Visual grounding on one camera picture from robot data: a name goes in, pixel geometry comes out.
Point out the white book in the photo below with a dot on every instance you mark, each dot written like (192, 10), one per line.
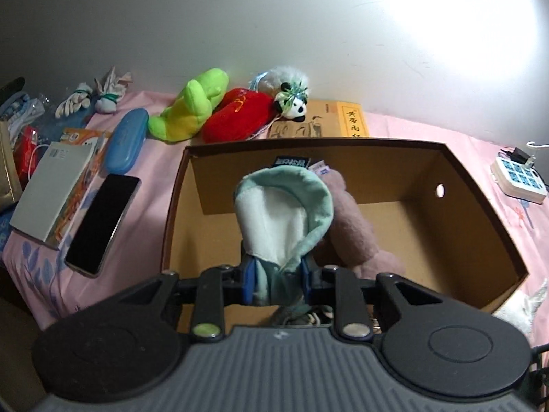
(55, 191)

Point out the white knit glove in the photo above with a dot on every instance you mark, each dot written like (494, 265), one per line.
(80, 98)

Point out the yellow chinese book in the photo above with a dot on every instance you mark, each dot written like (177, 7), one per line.
(324, 119)

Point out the red small package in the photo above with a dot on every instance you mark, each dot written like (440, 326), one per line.
(26, 155)

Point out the black smartphone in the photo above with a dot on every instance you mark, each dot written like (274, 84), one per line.
(98, 227)

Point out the white power strip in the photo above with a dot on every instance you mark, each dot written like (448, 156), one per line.
(520, 181)

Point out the dark brown cardboard box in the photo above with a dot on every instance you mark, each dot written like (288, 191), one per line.
(366, 205)

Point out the blue glasses case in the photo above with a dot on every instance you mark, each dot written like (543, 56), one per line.
(126, 142)

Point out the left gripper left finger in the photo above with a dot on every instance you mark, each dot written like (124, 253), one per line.
(217, 288)

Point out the white towel plush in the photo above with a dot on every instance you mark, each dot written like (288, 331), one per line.
(520, 309)

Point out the teal white plush slipper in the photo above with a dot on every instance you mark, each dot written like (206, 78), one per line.
(282, 212)

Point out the gold tissue box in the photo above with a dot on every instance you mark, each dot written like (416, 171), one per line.
(10, 185)

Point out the mauve plush bunny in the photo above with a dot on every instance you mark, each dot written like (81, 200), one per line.
(351, 242)

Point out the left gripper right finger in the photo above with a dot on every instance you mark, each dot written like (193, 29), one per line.
(338, 288)

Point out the red plush toy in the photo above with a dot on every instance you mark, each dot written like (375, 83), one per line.
(241, 114)

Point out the lime green plush toy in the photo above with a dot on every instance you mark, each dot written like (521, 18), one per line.
(191, 108)

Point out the panda plush toy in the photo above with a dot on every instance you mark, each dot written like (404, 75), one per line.
(289, 88)

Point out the pink printed bedsheet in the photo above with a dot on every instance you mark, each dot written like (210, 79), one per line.
(50, 290)

